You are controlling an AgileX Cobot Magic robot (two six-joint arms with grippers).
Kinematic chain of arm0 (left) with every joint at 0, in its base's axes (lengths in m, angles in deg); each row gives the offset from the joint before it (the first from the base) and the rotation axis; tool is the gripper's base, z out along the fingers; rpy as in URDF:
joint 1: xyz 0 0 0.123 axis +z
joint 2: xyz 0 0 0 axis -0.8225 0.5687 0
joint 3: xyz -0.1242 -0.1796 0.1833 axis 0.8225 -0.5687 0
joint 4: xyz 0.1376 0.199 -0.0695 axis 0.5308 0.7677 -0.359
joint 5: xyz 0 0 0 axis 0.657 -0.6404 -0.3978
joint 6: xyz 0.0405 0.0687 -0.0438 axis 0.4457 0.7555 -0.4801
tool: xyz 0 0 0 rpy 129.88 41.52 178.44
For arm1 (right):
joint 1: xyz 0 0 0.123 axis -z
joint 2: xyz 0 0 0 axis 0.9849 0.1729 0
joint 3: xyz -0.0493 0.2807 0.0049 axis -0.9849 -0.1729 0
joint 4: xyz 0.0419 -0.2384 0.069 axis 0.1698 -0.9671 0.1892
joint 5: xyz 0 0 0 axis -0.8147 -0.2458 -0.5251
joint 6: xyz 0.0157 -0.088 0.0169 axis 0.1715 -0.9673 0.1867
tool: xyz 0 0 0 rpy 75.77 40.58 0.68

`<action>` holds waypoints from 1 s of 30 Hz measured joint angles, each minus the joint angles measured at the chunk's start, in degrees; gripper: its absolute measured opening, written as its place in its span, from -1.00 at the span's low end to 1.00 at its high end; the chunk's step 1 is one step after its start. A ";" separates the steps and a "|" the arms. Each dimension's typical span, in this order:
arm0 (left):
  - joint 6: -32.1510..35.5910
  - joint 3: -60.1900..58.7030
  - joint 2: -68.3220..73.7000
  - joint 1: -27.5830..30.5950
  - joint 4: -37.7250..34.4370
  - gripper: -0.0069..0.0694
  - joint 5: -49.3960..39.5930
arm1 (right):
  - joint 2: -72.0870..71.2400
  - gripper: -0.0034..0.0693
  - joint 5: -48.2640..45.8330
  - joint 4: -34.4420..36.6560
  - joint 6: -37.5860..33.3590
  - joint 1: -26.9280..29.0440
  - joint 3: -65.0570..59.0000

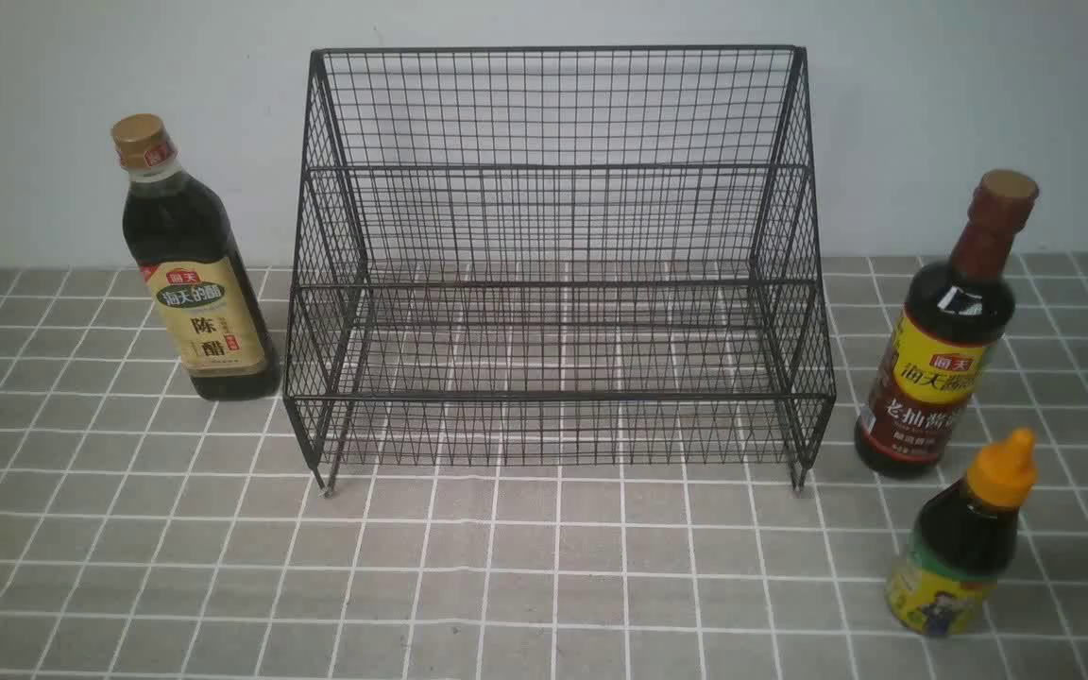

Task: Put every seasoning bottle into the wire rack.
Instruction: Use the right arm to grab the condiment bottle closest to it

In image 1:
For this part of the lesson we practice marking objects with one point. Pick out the vinegar bottle gold cap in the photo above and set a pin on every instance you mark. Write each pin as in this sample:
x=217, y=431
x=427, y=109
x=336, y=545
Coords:
x=178, y=232

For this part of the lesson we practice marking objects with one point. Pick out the black wire mesh rack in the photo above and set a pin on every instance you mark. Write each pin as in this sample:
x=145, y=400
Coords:
x=558, y=256

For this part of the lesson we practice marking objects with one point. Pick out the dark soy sauce bottle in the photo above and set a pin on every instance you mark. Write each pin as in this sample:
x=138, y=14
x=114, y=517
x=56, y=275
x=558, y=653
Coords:
x=953, y=315

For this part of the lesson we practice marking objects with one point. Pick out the small bottle orange cap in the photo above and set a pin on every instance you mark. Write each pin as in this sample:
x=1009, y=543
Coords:
x=963, y=540

